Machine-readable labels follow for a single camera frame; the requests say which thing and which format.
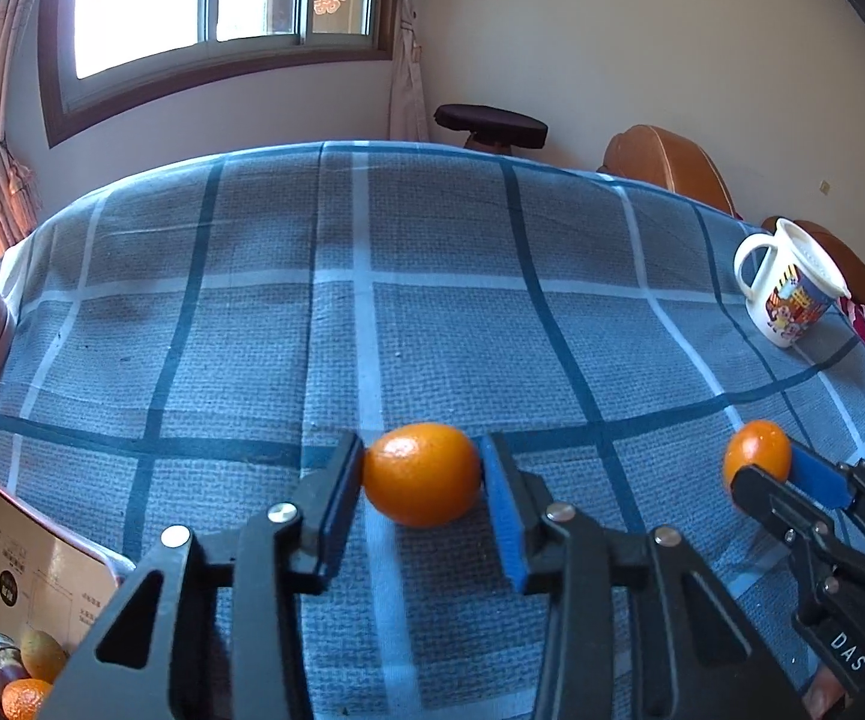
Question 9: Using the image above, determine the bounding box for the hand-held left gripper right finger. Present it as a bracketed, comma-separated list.
[477, 431, 809, 720]

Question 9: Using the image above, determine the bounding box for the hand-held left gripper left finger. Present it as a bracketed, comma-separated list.
[42, 431, 366, 720]

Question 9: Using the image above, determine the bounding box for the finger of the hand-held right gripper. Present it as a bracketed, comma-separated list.
[731, 463, 865, 602]
[788, 444, 865, 565]

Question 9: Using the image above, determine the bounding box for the small mandarin orange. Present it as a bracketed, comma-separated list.
[1, 679, 55, 720]
[723, 420, 794, 500]

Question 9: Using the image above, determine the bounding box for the large mandarin orange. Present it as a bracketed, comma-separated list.
[361, 422, 483, 529]

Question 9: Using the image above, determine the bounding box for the yellow oval fruit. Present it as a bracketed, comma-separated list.
[19, 630, 70, 684]

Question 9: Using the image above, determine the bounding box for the person's right hand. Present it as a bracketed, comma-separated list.
[807, 679, 851, 718]

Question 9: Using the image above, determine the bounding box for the white printed mug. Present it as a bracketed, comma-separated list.
[734, 217, 852, 350]

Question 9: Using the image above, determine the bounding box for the blue checked tablecloth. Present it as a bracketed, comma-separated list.
[0, 139, 865, 720]

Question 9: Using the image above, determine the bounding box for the printed paper leaflet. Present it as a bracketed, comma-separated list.
[0, 495, 115, 647]

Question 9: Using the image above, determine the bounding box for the brown leather sofa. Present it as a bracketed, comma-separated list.
[601, 125, 865, 392]

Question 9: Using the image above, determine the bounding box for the dark round stool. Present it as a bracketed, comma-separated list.
[432, 103, 550, 155]

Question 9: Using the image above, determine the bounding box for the pale tied curtain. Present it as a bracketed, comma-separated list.
[389, 0, 435, 145]

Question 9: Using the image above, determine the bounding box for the brown framed window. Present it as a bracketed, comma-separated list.
[42, 0, 397, 148]

